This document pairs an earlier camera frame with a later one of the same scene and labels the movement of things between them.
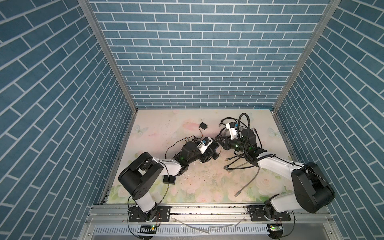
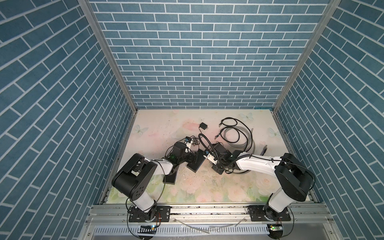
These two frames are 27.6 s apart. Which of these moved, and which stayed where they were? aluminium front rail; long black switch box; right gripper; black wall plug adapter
Moved: right gripper
Stayed: black wall plug adapter; long black switch box; aluminium front rail
